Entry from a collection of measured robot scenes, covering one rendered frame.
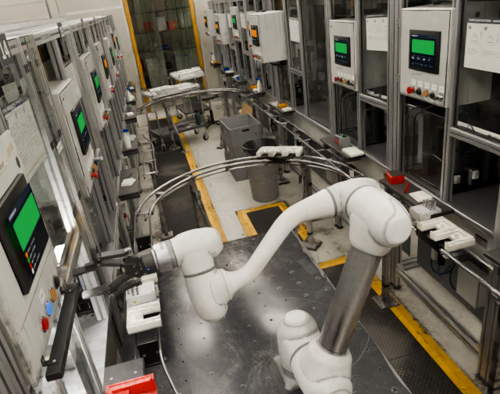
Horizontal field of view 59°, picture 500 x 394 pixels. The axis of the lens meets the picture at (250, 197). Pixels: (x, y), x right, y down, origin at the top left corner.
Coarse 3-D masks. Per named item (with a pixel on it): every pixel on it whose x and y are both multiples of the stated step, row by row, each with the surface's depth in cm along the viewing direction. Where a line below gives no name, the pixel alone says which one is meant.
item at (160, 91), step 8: (144, 88) 664; (152, 88) 688; (160, 88) 661; (168, 88) 655; (176, 88) 674; (184, 88) 666; (192, 88) 673; (152, 96) 644; (160, 96) 650; (200, 96) 684; (192, 112) 736; (192, 120) 734; (160, 128) 714; (168, 128) 708; (184, 128) 695; (192, 128) 693; (152, 136) 711; (160, 136) 670; (168, 136) 676; (208, 136) 712
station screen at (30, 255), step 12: (24, 192) 104; (24, 204) 103; (36, 204) 111; (12, 216) 94; (12, 228) 92; (36, 228) 107; (36, 240) 105; (24, 252) 96; (36, 252) 103; (36, 264) 102
